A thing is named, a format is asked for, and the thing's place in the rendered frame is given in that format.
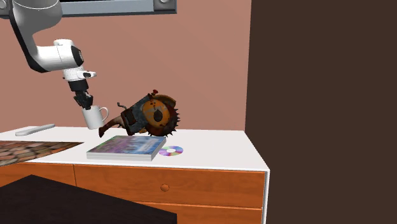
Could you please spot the orange-headed doll figure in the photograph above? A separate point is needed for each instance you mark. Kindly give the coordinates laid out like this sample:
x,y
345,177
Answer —
x,y
155,114

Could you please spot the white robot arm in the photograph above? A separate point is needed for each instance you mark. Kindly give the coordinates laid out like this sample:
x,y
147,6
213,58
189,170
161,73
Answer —
x,y
46,57

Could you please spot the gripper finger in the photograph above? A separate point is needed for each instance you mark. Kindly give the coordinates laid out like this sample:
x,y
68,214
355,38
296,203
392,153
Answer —
x,y
77,100
87,100

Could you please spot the white remote control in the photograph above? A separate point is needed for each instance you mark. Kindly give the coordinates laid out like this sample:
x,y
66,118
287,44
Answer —
x,y
34,130

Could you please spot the brick-patterned robot stand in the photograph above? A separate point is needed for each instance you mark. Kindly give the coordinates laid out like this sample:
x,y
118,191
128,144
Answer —
x,y
28,150

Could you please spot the grey-framed wall screen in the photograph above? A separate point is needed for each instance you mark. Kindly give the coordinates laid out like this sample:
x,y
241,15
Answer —
x,y
118,7

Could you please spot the shiny compact disc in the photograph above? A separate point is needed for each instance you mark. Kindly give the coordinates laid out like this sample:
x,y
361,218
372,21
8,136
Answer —
x,y
171,151

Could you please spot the white-topped wooden chest of drawers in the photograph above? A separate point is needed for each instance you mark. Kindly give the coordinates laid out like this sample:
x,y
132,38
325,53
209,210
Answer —
x,y
211,186

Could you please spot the colourful thick book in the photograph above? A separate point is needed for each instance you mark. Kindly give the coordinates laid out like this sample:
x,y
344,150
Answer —
x,y
127,148

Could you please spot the white mug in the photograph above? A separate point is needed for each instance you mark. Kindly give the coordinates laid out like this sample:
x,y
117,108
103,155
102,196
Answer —
x,y
93,119

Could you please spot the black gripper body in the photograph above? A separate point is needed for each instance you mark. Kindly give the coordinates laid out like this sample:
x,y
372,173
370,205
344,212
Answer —
x,y
78,85

